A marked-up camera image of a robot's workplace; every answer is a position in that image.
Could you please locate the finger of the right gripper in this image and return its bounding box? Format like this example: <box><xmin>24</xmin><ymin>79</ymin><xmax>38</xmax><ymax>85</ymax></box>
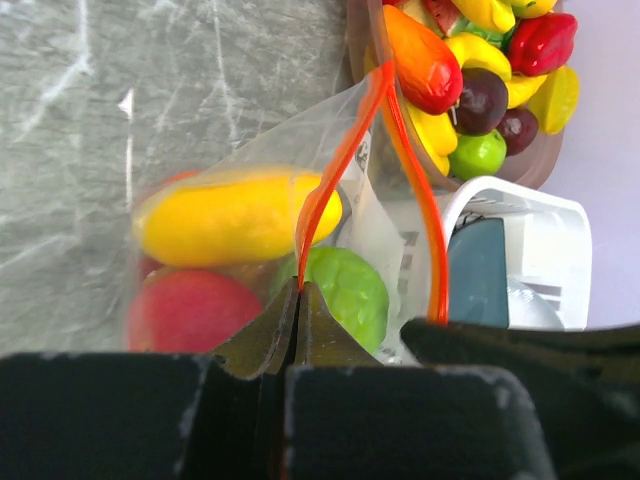
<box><xmin>400</xmin><ymin>318</ymin><xmax>639</xmax><ymax>479</ymax></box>

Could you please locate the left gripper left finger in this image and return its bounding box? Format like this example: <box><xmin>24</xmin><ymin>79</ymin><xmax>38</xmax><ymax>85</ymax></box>
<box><xmin>1</xmin><ymin>280</ymin><xmax>299</xmax><ymax>479</ymax></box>

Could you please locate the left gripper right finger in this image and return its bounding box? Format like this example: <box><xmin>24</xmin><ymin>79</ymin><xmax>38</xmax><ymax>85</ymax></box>
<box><xmin>284</xmin><ymin>284</ymin><xmax>555</xmax><ymax>479</ymax></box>

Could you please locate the red apple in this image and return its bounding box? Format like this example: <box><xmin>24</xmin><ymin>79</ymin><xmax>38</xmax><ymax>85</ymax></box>
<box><xmin>126</xmin><ymin>270</ymin><xmax>263</xmax><ymax>353</ymax></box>

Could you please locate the green lime fruit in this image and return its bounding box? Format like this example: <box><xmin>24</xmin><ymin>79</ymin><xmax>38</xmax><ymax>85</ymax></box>
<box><xmin>304</xmin><ymin>246</ymin><xmax>390</xmax><ymax>354</ymax></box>

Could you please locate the clear orange zip top bag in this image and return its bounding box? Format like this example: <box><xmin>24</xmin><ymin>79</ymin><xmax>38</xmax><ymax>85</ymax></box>
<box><xmin>124</xmin><ymin>61</ymin><xmax>449</xmax><ymax>355</ymax></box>

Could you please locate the white plate in basket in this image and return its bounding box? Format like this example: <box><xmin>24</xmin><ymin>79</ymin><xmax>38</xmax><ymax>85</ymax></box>
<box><xmin>507</xmin><ymin>277</ymin><xmax>564</xmax><ymax>331</ymax></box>

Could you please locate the white plastic dish basket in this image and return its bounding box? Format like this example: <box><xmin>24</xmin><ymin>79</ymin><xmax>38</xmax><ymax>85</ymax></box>
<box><xmin>374</xmin><ymin>174</ymin><xmax>594</xmax><ymax>366</ymax></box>

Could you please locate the teal plate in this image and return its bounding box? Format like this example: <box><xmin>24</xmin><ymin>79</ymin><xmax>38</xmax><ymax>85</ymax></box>
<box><xmin>448</xmin><ymin>218</ymin><xmax>509</xmax><ymax>328</ymax></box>

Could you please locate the yellow star fruit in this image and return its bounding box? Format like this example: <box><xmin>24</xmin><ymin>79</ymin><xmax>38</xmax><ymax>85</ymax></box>
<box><xmin>528</xmin><ymin>66</ymin><xmax>580</xmax><ymax>135</ymax></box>

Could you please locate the dark purple plum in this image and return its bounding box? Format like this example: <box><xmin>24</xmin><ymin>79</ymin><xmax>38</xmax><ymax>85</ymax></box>
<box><xmin>454</xmin><ymin>68</ymin><xmax>508</xmax><ymax>136</ymax></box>

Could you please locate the red bell pepper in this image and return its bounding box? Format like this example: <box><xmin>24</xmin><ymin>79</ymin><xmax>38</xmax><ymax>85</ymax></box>
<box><xmin>507</xmin><ymin>13</ymin><xmax>578</xmax><ymax>77</ymax></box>

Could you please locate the clear brown fruit bowl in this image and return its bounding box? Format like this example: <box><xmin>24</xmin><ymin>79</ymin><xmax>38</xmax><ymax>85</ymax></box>
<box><xmin>347</xmin><ymin>1</ymin><xmax>579</xmax><ymax>190</ymax></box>

